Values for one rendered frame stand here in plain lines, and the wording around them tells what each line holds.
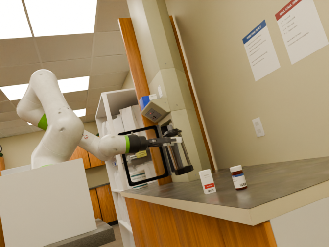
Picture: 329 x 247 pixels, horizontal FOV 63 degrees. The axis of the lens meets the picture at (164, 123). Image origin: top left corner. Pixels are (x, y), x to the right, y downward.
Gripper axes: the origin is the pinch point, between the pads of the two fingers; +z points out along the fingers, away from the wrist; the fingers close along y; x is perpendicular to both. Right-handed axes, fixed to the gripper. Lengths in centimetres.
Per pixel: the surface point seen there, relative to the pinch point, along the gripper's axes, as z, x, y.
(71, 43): -35, -141, 158
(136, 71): 4, -67, 62
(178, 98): 18.9, -32.5, 23.4
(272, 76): 50, -28, -29
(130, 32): 3, -102, 61
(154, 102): 2.2, -30.2, 24.9
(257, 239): -15, 36, -73
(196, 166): 25.0, 13.9, 23.1
